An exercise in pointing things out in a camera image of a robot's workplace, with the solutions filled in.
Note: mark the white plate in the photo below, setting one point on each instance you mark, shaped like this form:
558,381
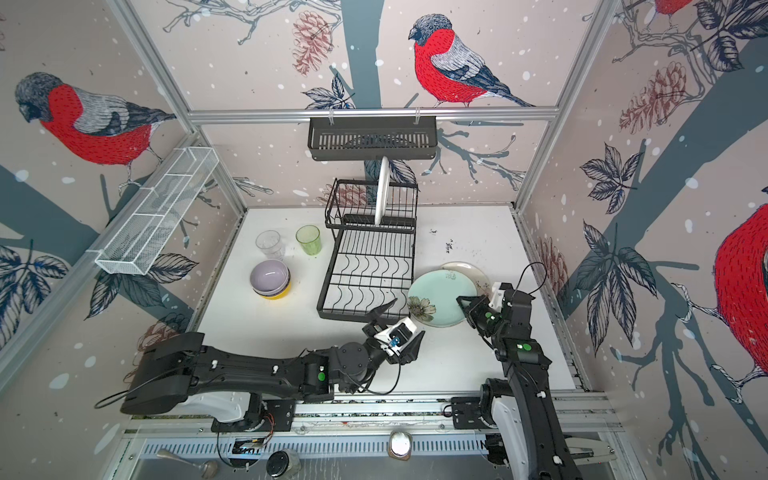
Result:
382,191
476,275

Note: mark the black hanging wall basket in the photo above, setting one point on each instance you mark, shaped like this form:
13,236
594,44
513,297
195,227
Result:
373,138

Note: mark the yellow ceramic bowl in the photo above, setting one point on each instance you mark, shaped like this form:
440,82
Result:
277,296

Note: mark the lilac ceramic bowl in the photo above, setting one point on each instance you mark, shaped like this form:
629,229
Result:
270,278

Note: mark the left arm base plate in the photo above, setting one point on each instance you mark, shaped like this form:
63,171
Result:
261,416

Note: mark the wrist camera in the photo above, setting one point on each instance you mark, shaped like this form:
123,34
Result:
496,299
396,336

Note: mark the pale green plate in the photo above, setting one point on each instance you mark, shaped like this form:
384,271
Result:
432,298

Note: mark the black two-tier dish rack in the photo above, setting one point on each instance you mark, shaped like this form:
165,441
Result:
373,260

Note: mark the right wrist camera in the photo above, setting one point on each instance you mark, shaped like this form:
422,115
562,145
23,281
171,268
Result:
496,299

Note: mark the round metal can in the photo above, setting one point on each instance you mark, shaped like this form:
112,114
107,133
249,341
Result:
283,464

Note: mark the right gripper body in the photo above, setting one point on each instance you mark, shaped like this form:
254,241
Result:
488,319

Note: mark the grey stapler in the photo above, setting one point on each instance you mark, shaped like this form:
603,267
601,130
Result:
586,451

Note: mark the small metal cup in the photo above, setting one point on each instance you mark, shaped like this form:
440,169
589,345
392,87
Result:
400,445

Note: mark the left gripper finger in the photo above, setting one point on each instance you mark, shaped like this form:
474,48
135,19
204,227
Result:
379,316
409,353

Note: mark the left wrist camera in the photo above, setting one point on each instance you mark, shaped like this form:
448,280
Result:
396,336

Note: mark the aluminium mounting rail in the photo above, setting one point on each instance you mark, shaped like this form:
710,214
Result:
577,412

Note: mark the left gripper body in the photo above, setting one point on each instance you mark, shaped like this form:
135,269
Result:
392,359

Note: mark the horizontal aluminium frame bar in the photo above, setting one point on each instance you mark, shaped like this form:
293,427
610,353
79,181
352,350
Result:
215,117

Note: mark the green glass tumbler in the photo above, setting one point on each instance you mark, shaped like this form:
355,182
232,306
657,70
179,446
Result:
309,239

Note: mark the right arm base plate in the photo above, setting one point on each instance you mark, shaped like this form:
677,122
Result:
471,413

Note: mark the white wire mesh shelf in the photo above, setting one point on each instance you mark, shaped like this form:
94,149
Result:
141,238

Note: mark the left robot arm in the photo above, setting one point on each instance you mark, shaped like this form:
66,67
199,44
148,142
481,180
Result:
235,389

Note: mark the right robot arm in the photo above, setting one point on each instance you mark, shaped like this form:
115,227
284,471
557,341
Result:
520,405

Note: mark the clear glass tumbler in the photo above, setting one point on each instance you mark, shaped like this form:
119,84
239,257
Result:
271,244

